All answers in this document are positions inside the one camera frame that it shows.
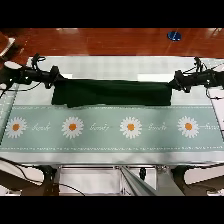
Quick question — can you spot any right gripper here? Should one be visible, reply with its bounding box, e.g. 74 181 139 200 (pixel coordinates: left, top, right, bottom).
167 69 193 93

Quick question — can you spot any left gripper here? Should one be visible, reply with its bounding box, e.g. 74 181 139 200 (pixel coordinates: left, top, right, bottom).
44 65 66 89

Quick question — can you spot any dark green garment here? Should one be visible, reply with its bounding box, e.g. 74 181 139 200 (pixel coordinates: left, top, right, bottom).
51 77 174 109

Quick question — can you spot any round blue disc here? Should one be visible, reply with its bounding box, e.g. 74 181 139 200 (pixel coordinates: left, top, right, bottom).
166 30 183 42

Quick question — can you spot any black cable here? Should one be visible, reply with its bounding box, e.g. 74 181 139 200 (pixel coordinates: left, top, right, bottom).
57 182 87 197
0 81 42 100

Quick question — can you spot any silver frame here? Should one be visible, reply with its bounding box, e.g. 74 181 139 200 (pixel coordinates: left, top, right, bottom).
49 162 188 197

